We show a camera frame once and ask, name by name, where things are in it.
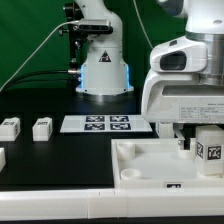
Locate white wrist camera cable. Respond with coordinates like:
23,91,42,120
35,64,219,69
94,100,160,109
132,0,155,50

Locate black camera on mount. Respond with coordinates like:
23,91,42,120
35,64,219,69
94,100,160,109
58,3,113,69

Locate white tag base sheet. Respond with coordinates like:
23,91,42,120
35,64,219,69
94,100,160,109
60,115,152,133

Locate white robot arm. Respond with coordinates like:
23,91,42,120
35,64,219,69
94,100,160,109
76,0,224,130

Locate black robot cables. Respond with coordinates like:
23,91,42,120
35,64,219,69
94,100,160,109
0,68,82,94

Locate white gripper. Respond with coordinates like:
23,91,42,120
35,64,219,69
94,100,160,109
141,70,224,149

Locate white left obstacle wall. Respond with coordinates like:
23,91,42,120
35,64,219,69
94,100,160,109
0,148,6,172

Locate white square tabletop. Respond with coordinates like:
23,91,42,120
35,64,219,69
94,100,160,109
111,139,224,189

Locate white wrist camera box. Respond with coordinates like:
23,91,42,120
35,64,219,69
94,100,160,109
150,36,208,73

